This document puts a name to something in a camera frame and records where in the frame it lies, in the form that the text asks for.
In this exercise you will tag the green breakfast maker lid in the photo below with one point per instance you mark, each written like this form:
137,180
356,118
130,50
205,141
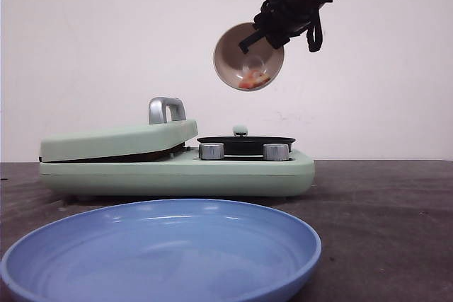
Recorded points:
168,127

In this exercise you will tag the beige ribbed bowl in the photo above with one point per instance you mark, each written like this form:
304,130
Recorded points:
246,71

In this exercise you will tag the silver control knob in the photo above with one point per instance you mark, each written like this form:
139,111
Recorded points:
211,151
275,152

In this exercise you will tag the black round frying pan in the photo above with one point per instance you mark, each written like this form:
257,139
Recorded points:
245,145

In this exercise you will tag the right silver control knob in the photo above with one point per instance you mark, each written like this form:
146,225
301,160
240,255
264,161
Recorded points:
275,152

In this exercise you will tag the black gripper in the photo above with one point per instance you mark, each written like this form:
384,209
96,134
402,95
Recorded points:
281,20

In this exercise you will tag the left silver control knob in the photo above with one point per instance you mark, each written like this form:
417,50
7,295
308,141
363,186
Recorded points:
211,151

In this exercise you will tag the green breakfast maker base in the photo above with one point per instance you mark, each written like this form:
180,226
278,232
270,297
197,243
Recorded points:
184,175

